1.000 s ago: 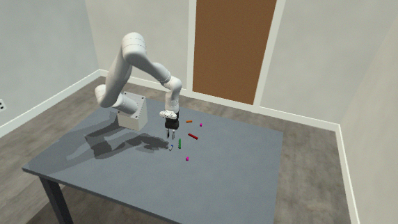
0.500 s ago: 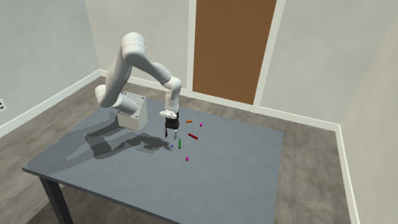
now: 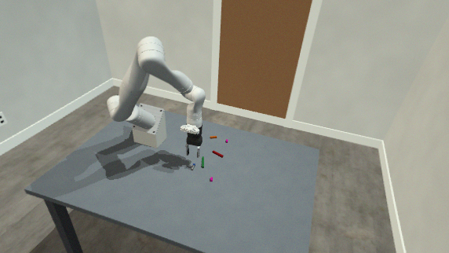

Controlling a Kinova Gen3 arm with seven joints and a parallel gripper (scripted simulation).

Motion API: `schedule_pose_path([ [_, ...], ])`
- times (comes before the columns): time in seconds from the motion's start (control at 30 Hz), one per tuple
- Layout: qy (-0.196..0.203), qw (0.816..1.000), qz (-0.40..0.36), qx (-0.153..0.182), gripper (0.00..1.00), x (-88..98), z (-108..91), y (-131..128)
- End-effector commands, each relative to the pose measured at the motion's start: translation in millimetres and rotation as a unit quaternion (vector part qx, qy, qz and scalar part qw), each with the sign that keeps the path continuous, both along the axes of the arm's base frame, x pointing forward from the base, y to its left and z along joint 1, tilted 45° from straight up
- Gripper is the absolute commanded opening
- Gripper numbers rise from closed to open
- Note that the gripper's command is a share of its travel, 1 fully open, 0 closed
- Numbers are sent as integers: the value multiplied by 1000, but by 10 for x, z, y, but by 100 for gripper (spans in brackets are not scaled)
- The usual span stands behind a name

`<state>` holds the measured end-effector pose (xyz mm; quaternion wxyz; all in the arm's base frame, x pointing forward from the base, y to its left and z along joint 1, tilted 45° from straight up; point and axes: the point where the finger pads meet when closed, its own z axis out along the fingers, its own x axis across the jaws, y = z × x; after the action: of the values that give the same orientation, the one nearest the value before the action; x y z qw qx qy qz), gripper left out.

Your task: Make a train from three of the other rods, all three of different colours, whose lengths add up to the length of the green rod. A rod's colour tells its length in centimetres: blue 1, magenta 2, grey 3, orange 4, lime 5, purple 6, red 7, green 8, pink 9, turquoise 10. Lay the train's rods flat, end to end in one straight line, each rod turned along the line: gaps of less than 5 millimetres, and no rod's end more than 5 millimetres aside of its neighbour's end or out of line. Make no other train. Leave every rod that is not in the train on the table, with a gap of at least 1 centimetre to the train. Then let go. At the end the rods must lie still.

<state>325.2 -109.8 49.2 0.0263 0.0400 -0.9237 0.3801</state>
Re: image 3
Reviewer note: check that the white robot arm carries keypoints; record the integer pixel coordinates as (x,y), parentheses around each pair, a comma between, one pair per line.
(149,59)

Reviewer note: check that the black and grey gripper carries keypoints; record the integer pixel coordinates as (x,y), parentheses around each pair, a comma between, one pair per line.
(193,128)

